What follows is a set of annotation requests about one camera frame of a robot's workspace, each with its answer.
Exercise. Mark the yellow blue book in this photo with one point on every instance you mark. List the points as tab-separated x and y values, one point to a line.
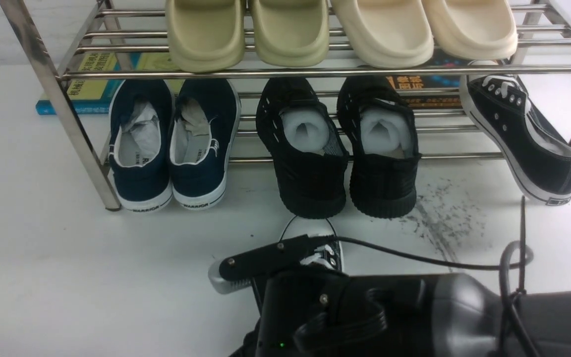
93	97

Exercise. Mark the olive green slipper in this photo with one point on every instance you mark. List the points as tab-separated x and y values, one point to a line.
291	33
205	35

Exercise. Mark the cream slipper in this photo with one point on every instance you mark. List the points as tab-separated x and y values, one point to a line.
473	29
386	33

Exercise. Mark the black canvas sneaker white laces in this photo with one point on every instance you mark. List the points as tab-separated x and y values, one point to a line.
329	256

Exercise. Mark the olive green slipper left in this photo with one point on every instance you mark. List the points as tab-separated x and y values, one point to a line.
205	35

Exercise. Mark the stainless steel shoe rack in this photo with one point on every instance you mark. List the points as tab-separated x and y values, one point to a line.
99	52

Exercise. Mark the navy slip-on shoe left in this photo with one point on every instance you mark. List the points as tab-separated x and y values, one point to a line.
140	118

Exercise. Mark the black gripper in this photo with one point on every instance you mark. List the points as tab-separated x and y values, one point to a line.
310	312

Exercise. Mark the cream slipper right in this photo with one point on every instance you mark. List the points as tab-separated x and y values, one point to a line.
473	29

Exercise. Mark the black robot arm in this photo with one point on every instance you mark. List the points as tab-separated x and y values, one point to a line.
469	320

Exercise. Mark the navy slip-on shoe right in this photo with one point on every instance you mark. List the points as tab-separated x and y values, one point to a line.
206	118

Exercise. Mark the black mesh shoe right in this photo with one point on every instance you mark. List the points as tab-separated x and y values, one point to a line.
383	136

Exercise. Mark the black mesh shoe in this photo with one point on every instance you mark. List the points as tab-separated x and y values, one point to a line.
308	154
383	136

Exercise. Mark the black mesh shoe left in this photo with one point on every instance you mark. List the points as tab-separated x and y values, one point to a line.
308	154

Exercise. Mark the cream slipper left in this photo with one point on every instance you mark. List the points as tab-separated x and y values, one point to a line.
386	33

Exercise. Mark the olive green slipper right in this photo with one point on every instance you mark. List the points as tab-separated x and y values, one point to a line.
291	33

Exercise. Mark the navy slip-on shoe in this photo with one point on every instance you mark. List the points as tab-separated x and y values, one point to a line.
206	118
140	118

